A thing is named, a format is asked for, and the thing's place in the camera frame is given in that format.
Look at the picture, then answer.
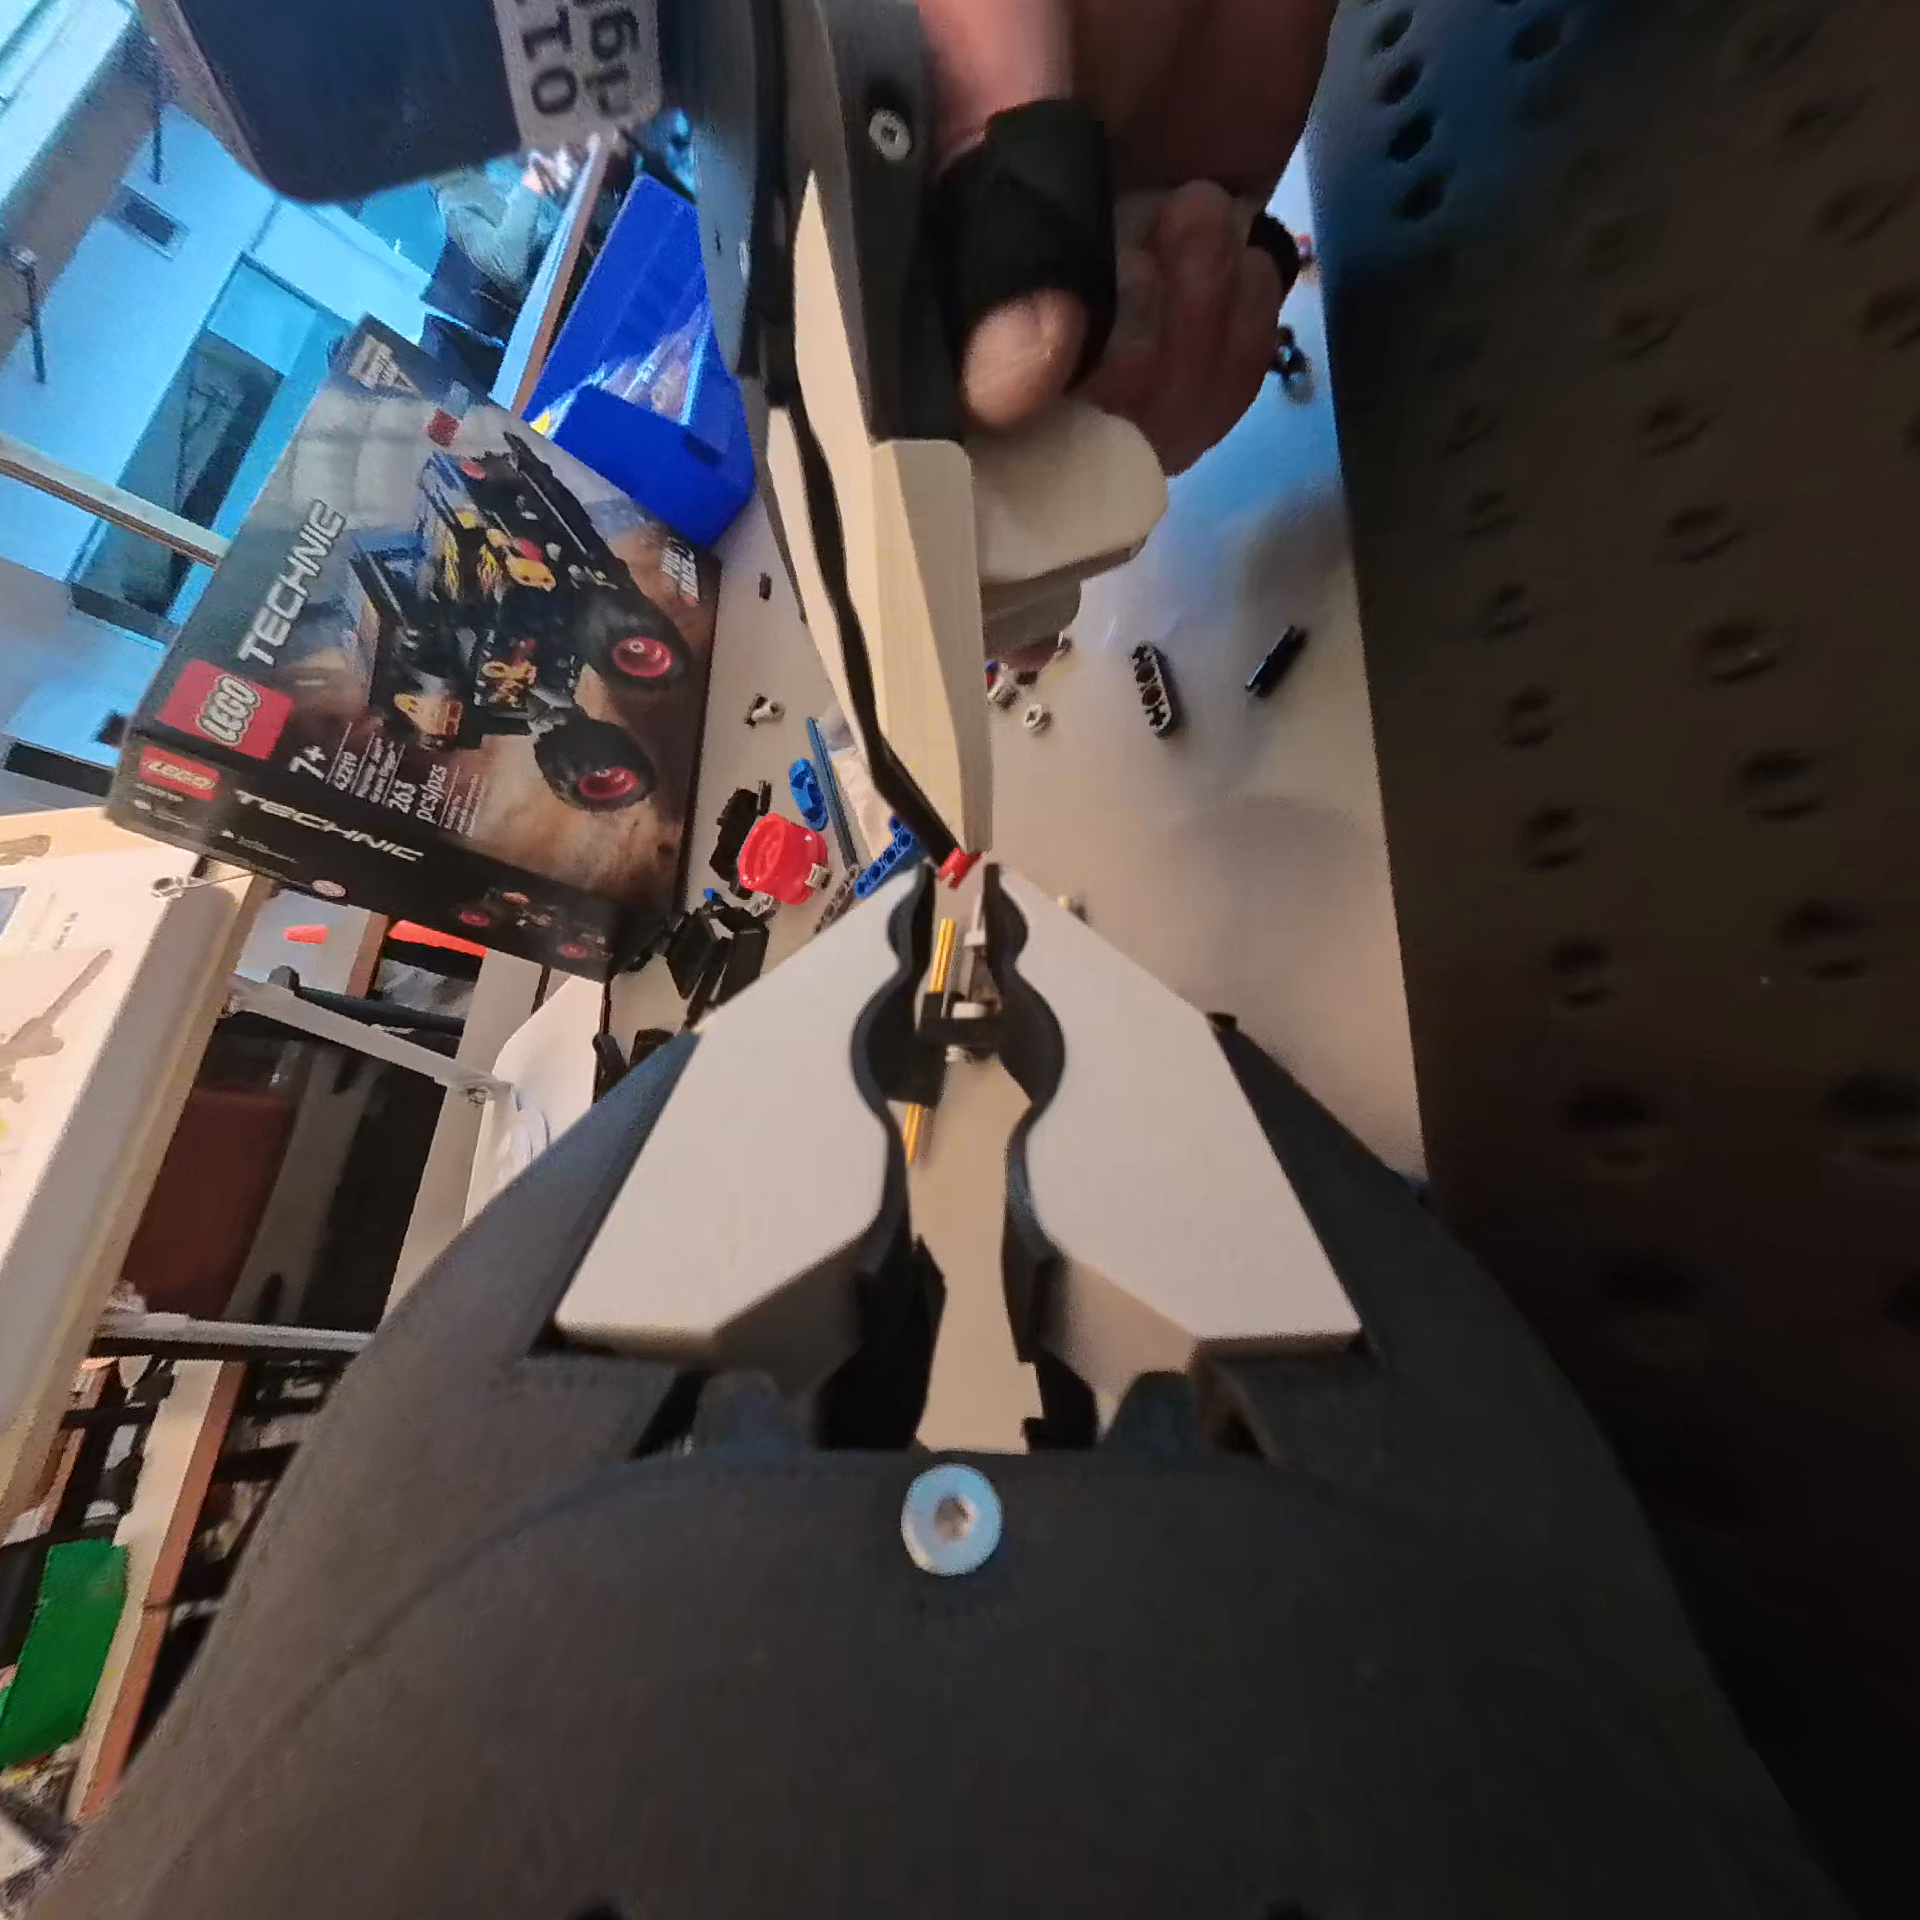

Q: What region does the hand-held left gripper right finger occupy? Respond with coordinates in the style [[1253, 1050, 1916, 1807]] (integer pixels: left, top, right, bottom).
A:
[[995, 865, 1364, 1431]]

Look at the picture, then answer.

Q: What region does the white booklet stand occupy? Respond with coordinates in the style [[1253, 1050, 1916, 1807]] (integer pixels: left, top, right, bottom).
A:
[[0, 809, 605, 1520]]

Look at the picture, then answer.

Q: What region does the pile of small connector pins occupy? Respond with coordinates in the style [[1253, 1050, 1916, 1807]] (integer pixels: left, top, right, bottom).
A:
[[983, 630, 1077, 741]]

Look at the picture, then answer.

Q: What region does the black beam assembly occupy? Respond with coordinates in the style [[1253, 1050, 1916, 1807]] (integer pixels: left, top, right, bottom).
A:
[[896, 862, 1024, 1168]]

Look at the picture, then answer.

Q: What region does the black curved panel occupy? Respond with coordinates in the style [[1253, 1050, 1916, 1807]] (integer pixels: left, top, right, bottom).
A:
[[664, 899, 778, 1001]]

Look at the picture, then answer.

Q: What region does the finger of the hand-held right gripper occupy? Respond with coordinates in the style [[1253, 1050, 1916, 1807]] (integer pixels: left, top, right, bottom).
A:
[[873, 434, 995, 859], [751, 170, 964, 874]]

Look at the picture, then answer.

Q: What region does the green object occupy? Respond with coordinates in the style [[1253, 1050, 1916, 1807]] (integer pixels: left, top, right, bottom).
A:
[[0, 1536, 136, 1776]]

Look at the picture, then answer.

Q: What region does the red wheel rim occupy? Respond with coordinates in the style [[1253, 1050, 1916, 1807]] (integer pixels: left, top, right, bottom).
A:
[[737, 814, 833, 907]]

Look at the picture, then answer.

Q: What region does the long black axle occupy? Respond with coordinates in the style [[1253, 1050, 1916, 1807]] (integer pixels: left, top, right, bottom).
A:
[[805, 717, 866, 874]]

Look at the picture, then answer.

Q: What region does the black perforated panel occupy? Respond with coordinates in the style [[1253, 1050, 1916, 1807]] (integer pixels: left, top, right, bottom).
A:
[[1304, 0, 1920, 1920]]

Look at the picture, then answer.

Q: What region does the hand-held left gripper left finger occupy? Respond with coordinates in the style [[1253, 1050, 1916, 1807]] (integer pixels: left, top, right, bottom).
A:
[[556, 865, 945, 1431]]

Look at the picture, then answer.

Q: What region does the person's right hand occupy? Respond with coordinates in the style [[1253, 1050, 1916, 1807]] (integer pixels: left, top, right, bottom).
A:
[[920, 0, 1340, 477]]

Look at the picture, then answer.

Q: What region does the building set box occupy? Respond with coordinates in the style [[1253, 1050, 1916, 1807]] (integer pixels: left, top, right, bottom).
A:
[[106, 314, 724, 987]]

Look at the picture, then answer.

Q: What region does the blue plastic bin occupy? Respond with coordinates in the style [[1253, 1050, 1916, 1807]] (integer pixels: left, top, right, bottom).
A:
[[517, 170, 762, 551]]

